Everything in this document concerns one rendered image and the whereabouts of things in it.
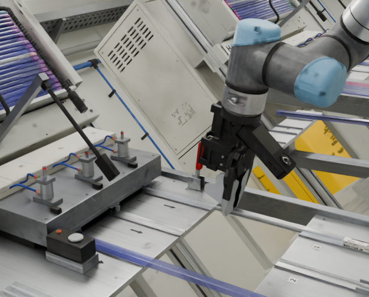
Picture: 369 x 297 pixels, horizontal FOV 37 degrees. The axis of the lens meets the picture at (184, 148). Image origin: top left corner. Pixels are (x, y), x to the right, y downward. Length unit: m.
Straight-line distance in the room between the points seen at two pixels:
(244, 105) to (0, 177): 0.47
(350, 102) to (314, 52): 0.94
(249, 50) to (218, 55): 1.01
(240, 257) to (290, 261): 2.81
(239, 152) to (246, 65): 0.16
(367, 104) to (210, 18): 0.65
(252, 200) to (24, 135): 0.49
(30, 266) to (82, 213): 0.13
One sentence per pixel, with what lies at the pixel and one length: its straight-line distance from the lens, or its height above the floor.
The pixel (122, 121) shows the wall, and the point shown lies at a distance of 3.68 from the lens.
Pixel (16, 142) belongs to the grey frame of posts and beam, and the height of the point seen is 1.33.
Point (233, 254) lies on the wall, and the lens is 3.71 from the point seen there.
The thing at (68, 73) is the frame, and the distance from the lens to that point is 1.32.
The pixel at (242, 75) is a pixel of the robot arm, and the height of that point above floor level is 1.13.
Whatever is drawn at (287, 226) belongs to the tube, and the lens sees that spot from 1.02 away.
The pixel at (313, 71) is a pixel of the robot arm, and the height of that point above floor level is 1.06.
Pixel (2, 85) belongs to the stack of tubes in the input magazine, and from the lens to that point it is 1.22.
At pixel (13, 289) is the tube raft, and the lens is 0.89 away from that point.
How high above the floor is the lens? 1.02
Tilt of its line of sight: 4 degrees up
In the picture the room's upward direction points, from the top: 37 degrees counter-clockwise
